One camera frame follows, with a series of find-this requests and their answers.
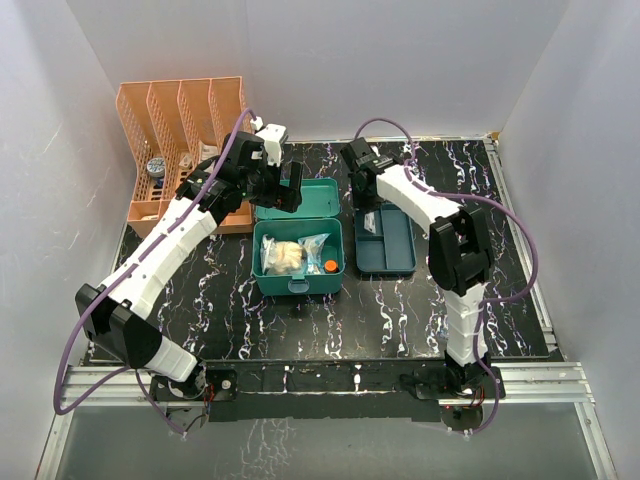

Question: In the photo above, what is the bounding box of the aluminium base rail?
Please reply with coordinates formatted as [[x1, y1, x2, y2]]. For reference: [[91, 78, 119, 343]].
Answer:
[[37, 361, 617, 479]]

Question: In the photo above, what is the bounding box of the peach plastic file organizer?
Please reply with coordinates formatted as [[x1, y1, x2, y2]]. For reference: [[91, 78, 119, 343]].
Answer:
[[116, 76, 247, 238]]

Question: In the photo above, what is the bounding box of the beige gauze packet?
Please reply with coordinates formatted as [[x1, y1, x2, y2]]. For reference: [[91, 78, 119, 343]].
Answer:
[[272, 241, 304, 275]]

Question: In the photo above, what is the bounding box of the brown bottle orange cap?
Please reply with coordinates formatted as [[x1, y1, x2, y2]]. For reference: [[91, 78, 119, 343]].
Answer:
[[324, 260, 339, 273]]

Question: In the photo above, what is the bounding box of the round blue white tin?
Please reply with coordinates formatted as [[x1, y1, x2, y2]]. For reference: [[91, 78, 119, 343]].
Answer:
[[145, 156, 166, 181]]

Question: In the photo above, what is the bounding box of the white blue mask packet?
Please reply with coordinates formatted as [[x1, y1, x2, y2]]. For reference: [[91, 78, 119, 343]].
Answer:
[[260, 235, 280, 275]]

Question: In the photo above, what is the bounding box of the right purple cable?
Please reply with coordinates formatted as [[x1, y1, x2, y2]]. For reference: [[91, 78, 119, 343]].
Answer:
[[353, 117, 540, 436]]

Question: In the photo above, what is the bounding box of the teal white packet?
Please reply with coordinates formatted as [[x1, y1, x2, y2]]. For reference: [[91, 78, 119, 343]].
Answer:
[[363, 211, 382, 235]]

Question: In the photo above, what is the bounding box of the white paper packet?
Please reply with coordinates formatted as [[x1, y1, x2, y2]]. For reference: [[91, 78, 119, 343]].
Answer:
[[199, 142, 219, 163]]

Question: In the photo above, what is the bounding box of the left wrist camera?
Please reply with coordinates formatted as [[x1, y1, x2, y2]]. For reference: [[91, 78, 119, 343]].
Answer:
[[250, 116, 288, 167]]

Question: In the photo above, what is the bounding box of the dark teal divider tray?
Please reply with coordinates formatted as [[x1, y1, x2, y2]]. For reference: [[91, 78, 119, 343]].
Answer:
[[354, 203, 417, 276]]

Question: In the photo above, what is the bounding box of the teal medicine kit box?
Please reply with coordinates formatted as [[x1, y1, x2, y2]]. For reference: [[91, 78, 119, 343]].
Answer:
[[252, 178, 346, 296]]

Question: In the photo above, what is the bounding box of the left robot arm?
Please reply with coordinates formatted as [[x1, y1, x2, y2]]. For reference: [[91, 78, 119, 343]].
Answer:
[[75, 124, 302, 399]]

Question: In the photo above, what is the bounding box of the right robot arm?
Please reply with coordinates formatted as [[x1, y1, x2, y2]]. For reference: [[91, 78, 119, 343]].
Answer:
[[340, 137, 494, 397]]

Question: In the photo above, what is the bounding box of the blue cotton swab bag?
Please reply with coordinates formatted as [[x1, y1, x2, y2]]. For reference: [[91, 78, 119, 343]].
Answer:
[[298, 233, 330, 275]]

